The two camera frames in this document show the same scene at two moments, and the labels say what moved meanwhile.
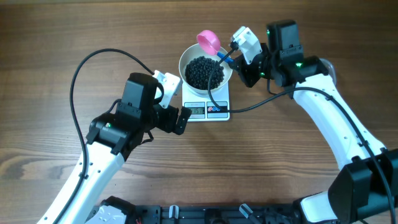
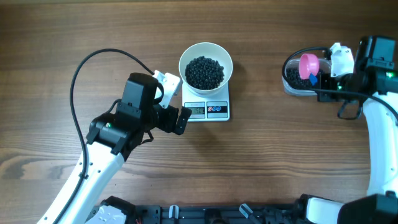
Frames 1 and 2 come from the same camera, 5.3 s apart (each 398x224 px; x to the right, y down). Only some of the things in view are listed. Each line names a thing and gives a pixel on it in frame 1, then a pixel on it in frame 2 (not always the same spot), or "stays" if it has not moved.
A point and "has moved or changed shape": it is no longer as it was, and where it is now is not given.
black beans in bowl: (198, 71) stays
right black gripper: (244, 70) -> (324, 81)
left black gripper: (172, 113) stays
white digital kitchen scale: (203, 108) stays
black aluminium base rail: (214, 214) stays
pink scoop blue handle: (209, 42) has moved or changed shape
